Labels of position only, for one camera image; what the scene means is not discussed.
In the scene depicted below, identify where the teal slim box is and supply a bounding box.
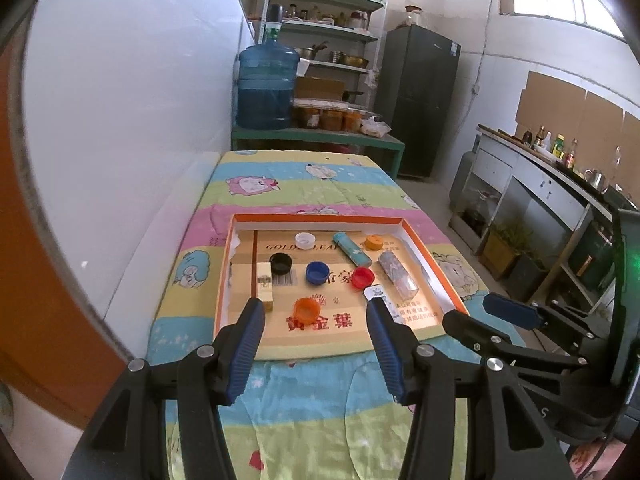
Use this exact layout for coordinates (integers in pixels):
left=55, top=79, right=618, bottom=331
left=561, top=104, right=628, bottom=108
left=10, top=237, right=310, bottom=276
left=332, top=232, right=372, bottom=267

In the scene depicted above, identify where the plastic bag of food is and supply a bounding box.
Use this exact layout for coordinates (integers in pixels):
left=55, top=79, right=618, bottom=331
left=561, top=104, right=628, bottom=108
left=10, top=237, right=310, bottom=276
left=360, top=116, right=392, bottom=138

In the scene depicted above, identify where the brown cardboard box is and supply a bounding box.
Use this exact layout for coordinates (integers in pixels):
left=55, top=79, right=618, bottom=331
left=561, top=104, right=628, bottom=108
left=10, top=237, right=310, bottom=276
left=295, top=76, right=347, bottom=102

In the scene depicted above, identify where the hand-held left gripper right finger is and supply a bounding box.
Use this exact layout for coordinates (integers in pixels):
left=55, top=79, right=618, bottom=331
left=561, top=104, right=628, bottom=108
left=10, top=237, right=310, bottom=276
left=366, top=298, right=573, bottom=480

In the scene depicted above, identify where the white cartoon-print slim box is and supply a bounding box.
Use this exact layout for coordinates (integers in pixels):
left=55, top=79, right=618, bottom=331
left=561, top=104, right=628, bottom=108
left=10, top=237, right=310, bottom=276
left=365, top=285, right=405, bottom=328

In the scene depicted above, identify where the deep orange bottle cap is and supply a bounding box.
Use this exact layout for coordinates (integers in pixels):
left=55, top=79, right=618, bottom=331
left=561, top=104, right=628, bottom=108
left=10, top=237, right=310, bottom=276
left=293, top=297, right=322, bottom=324

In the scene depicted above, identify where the blue water jug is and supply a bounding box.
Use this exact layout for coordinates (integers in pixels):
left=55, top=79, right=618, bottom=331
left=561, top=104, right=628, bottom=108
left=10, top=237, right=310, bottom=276
left=235, top=21, right=300, bottom=130

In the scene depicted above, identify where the brown wooden door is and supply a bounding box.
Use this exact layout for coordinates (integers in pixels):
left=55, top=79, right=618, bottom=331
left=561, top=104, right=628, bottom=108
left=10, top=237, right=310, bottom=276
left=0, top=45, right=133, bottom=431

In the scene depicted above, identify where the white counter cabinet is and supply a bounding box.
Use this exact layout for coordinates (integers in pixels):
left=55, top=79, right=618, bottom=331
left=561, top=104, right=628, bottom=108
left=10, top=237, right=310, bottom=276
left=450, top=125, right=626, bottom=311

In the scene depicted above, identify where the clear patterned slim box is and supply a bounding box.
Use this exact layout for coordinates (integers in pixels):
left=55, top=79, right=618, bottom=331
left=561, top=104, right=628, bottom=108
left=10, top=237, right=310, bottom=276
left=377, top=251, right=420, bottom=306

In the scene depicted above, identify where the green low table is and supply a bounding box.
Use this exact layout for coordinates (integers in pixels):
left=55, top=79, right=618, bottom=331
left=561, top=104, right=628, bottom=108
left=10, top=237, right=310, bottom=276
left=231, top=125, right=406, bottom=181

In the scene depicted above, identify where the large cardboard wall sheet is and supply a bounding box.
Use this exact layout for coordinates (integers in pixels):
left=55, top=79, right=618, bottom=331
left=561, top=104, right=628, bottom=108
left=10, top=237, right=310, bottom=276
left=515, top=71, right=587, bottom=136

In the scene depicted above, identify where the gold and black slim box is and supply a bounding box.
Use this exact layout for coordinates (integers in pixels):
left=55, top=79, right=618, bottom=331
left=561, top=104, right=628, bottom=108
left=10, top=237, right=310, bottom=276
left=256, top=261, right=277, bottom=312

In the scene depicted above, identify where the yellow wooden plant crate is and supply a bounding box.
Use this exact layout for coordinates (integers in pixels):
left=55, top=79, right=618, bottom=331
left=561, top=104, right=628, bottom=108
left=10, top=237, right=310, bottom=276
left=480, top=222, right=531, bottom=281

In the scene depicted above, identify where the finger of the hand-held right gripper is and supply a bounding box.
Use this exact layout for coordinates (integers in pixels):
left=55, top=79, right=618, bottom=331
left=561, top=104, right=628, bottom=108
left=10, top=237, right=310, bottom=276
left=484, top=294, right=608, bottom=341
left=442, top=310, right=588, bottom=371

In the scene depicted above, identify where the dark refrigerator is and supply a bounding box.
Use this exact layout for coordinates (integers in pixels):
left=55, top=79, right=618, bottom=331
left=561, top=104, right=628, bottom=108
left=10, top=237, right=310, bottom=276
left=372, top=24, right=462, bottom=181

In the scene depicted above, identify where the dark plant crate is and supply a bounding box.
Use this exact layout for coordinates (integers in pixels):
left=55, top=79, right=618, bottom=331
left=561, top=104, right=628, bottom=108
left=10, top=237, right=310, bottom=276
left=505, top=252, right=551, bottom=303

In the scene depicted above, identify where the orange-rimmed cardboard tray box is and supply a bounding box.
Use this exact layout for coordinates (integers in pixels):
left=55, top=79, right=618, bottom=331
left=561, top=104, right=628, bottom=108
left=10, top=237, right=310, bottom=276
left=214, top=213, right=471, bottom=361

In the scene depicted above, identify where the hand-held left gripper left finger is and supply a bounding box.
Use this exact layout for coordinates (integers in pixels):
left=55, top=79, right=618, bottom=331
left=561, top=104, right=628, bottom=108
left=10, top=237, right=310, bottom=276
left=65, top=297, right=267, bottom=480

